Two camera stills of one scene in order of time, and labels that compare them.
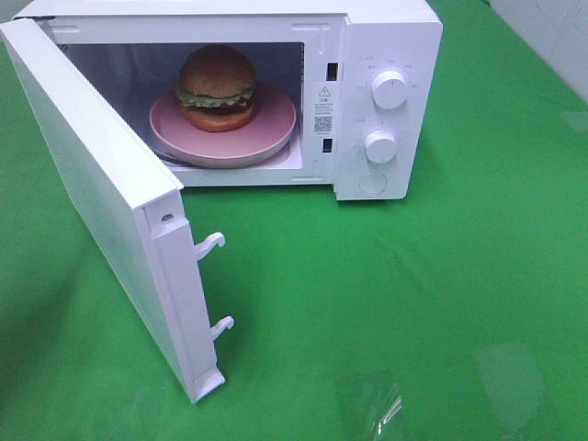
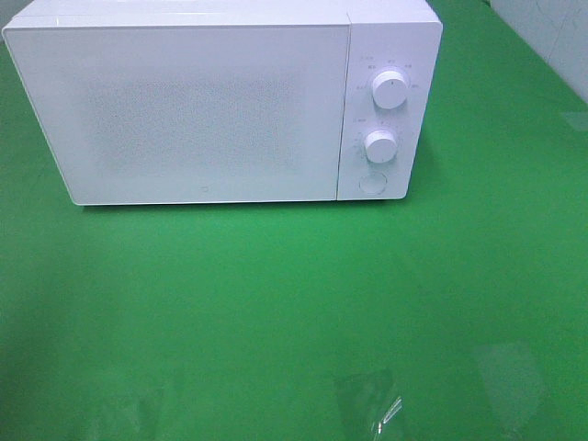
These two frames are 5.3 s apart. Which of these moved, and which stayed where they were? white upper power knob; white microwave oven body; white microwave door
Moved: white microwave door
Stayed: white microwave oven body; white upper power knob
